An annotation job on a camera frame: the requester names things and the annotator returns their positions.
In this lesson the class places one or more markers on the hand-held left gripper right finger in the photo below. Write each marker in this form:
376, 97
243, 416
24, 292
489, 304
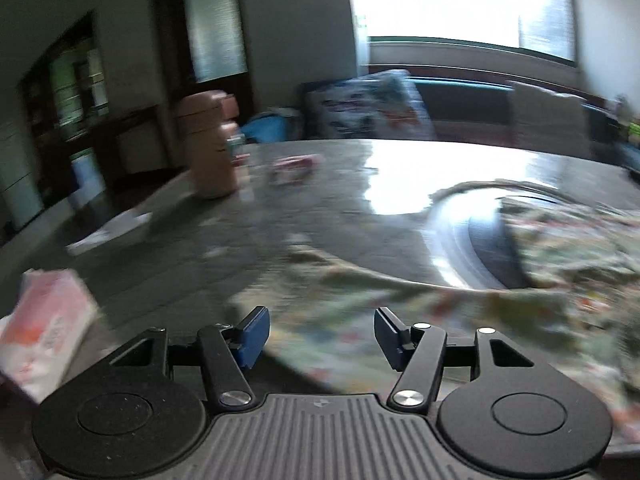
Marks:
390, 337

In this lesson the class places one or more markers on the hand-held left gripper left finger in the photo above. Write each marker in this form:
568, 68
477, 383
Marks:
252, 337

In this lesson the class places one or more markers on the black round induction cooktop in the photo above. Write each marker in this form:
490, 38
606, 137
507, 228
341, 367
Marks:
495, 255

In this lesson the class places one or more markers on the white paper sheet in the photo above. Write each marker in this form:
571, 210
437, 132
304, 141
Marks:
112, 232

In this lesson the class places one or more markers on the small pink packet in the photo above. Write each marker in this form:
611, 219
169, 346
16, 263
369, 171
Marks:
295, 167

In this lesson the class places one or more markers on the small bottle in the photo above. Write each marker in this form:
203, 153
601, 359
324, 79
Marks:
239, 155

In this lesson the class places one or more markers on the pink thermos bottle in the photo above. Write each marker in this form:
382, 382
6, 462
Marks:
207, 150

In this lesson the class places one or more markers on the pink and white tissue pack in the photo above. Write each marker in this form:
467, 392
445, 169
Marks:
45, 330

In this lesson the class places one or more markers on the blue cloth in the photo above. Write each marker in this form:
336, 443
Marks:
270, 127

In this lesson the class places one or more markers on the butterfly print pillow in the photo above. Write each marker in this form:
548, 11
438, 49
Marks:
370, 105

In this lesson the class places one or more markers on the blue corner sofa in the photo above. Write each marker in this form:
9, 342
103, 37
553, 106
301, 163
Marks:
465, 105

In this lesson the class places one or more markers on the plain grey pillow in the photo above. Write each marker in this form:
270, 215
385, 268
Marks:
547, 117

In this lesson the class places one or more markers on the dark wooden shelf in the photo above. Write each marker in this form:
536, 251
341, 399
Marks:
65, 95

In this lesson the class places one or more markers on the dark door with glass pane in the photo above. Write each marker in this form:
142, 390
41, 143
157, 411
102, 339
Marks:
215, 25

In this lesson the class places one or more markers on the green framed window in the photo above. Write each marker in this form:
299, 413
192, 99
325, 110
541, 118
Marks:
450, 0

